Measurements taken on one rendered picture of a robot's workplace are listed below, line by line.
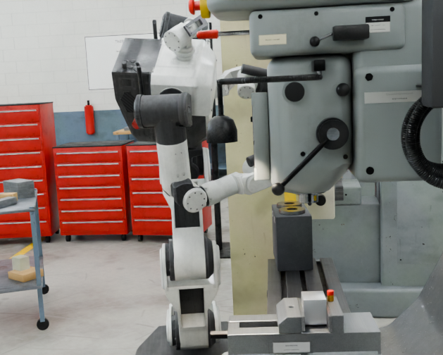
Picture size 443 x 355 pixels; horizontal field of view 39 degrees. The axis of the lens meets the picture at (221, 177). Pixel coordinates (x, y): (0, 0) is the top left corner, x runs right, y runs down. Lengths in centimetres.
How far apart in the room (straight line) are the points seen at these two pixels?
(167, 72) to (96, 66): 905
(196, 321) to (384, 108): 116
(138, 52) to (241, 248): 164
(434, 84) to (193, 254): 113
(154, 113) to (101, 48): 916
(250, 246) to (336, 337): 193
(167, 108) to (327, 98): 52
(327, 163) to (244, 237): 195
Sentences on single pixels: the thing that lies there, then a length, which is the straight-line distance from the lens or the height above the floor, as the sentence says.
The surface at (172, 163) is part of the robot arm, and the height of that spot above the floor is 135.
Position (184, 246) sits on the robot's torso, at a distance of 205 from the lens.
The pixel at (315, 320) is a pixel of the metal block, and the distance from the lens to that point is 147.
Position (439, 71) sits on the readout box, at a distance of 117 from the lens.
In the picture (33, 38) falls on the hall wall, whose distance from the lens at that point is 1127.
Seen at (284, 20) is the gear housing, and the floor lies 171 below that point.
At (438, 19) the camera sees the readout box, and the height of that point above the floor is 167.
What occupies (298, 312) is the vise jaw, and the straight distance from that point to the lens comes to 145.
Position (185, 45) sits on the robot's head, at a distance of 187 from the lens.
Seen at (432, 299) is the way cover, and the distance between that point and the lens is 172.
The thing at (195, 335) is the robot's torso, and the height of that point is 69.
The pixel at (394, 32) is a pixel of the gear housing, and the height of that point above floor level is 167.
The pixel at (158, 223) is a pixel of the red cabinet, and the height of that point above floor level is 20.
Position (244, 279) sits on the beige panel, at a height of 52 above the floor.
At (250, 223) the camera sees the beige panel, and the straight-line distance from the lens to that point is 331.
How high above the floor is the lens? 158
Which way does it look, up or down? 9 degrees down
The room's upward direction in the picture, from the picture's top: 3 degrees counter-clockwise
